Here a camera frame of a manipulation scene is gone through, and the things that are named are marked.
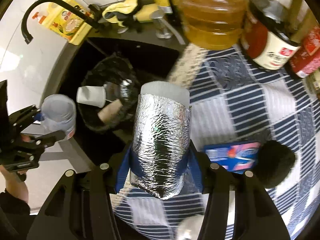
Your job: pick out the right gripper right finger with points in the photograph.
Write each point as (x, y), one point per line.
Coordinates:
(256, 216)

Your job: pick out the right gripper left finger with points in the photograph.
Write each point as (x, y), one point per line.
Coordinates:
(79, 206)

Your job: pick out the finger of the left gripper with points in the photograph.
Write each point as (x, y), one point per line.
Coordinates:
(31, 148)
(22, 119)

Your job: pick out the black fuzzy ball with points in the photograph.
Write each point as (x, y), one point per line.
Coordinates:
(274, 162)

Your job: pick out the silver foil cup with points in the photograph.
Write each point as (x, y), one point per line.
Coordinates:
(161, 139)

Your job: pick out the black kitchen faucet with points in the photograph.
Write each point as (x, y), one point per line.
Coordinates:
(90, 16)

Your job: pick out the black kitchen sink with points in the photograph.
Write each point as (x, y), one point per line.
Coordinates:
(151, 62)

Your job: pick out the left human hand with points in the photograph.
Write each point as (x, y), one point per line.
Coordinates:
(14, 185)

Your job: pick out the blue snack packet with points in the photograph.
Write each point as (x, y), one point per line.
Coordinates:
(235, 156)

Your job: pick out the crumpled white tissue lower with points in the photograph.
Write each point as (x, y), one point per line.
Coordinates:
(189, 228)

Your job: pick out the white paper cup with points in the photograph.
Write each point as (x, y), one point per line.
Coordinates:
(91, 95)

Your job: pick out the brown cardboard tube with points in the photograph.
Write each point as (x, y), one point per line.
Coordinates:
(110, 111)

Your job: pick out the yellow dish soap box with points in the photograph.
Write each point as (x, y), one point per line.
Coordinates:
(64, 23)

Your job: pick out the crumpled foil wrapper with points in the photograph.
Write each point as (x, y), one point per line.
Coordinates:
(126, 88)

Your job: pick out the blue white patterned tablecloth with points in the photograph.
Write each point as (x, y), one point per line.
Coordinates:
(234, 101)

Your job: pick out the steel sink knob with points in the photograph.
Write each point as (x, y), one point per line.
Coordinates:
(122, 30)

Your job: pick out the yellow cleaning cloth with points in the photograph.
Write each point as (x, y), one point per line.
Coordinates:
(122, 13)

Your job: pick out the yellow sponge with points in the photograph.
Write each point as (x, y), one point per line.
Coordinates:
(143, 15)

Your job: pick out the red label sauce bottle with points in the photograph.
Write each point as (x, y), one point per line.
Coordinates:
(306, 59)

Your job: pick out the steel soap dispenser pump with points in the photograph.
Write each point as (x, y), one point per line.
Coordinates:
(164, 30)

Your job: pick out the dark soy sauce bottle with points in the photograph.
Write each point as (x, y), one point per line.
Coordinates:
(265, 38)

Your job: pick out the large cooking oil jug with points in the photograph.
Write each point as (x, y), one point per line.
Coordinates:
(212, 24)

